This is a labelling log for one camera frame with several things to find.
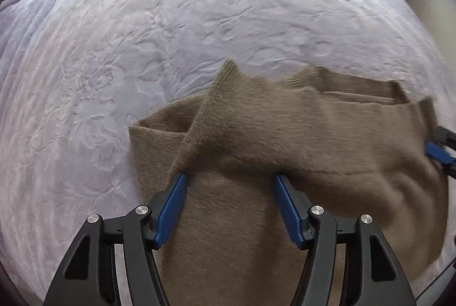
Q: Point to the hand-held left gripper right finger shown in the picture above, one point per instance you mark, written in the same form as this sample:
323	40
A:
288	210

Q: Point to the lavender embossed blanket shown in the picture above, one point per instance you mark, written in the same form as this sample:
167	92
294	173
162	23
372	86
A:
178	24

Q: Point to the brown knit sweater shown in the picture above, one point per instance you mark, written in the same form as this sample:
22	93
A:
285	149

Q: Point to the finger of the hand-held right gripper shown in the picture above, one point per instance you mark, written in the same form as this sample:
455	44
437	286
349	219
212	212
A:
447	137
436	151

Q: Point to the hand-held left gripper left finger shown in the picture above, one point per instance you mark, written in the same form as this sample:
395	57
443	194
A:
171	210

